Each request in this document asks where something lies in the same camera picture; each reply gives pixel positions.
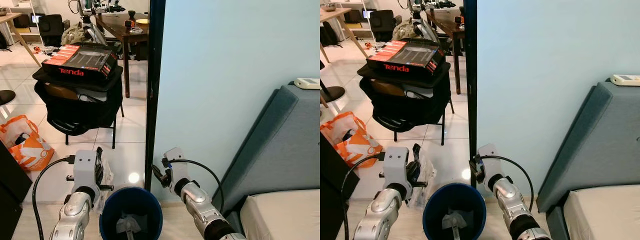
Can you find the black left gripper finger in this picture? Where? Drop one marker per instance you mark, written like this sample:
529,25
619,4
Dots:
416,157
99,160

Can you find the clear blue plastic pack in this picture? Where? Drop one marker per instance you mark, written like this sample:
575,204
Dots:
108,180
429,172

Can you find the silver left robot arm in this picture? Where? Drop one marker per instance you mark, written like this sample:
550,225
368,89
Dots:
380,215
75,215

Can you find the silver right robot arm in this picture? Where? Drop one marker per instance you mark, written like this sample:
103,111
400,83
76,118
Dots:
505,192
195,197

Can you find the black folding chair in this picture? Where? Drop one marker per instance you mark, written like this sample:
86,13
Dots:
405,107
80,110

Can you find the orange and white bag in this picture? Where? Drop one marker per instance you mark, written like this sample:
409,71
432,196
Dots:
35,155
360,150

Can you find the black dresser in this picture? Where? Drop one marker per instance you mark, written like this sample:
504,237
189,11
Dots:
10,200
332,200

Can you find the black red Tenda box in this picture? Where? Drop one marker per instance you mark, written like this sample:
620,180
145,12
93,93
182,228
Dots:
75,70
400,66

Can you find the black round stool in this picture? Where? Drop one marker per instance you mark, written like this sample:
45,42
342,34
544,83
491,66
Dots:
6,96
332,92

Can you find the teal upholstered headboard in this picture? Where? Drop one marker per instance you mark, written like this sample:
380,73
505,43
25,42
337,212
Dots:
600,150
280,150

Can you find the olive green bag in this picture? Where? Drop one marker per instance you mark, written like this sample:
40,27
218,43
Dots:
405,32
75,36

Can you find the mattress with beige sheet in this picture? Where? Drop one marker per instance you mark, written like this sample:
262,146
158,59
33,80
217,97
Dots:
605,215
285,215

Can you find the dark brown wooden table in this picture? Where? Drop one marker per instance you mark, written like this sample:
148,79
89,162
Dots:
445,25
120,30

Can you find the black office chair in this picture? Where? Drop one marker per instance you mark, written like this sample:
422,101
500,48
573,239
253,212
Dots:
50,27
382,22

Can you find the yellow bowl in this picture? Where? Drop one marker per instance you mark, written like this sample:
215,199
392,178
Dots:
142,21

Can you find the light wooden table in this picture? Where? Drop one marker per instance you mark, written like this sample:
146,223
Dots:
10,20
332,14

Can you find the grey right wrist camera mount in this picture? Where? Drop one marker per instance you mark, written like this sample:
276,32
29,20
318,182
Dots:
489,162
175,167

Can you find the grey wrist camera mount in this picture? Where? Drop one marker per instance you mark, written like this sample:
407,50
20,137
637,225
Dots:
397,167
85,170
489,162
175,167

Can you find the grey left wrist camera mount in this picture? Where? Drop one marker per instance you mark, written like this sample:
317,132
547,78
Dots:
85,170
397,167

